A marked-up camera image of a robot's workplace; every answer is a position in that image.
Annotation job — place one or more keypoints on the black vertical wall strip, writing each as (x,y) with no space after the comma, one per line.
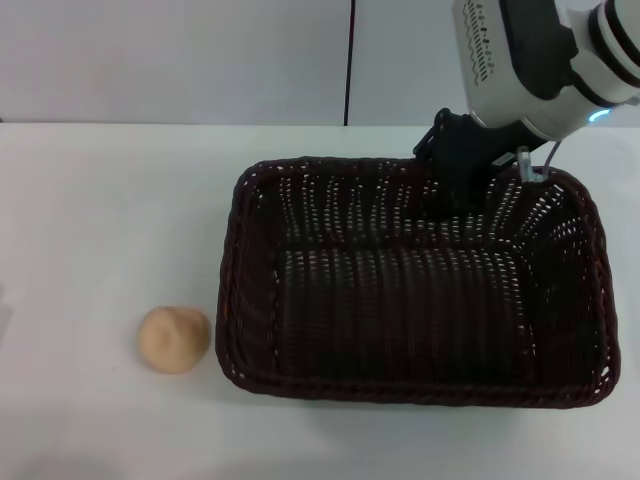
(349,60)

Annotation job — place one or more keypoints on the dark brown woven basket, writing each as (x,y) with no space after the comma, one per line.
(400,320)

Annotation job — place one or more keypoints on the beige round bread bun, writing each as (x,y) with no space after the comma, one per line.
(173,340)

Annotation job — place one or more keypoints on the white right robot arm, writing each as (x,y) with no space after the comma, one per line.
(607,55)

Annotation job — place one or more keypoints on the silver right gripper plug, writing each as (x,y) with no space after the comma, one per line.
(529,169)

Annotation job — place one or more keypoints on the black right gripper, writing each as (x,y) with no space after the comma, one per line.
(475,145)

